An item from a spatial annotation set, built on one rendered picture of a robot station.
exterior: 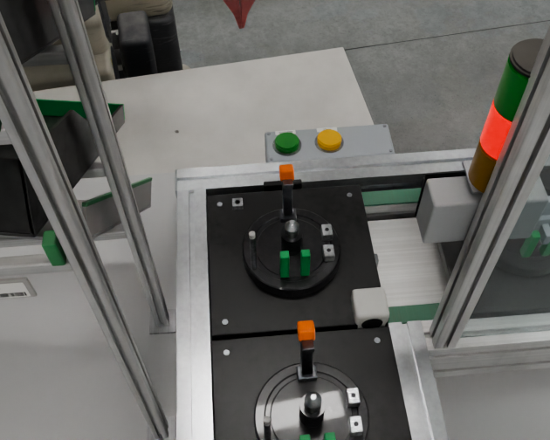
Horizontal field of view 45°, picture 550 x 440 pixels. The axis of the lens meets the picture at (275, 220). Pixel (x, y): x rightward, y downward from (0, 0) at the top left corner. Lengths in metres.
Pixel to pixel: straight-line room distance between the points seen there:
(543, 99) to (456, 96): 2.09
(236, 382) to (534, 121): 0.50
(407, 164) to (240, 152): 0.32
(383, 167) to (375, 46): 1.74
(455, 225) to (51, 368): 0.63
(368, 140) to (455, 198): 0.44
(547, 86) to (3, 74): 0.39
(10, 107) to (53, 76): 1.10
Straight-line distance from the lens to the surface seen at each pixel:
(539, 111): 0.58
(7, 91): 0.44
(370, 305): 0.91
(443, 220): 0.72
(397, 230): 1.07
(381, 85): 2.65
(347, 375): 0.87
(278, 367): 0.89
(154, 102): 1.35
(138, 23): 1.72
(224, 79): 1.38
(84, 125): 0.72
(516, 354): 1.00
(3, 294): 0.63
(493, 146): 0.65
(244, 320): 0.92
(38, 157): 0.48
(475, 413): 1.02
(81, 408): 1.02
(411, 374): 0.91
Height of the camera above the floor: 1.78
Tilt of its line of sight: 54 degrees down
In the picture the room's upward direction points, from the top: 1 degrees counter-clockwise
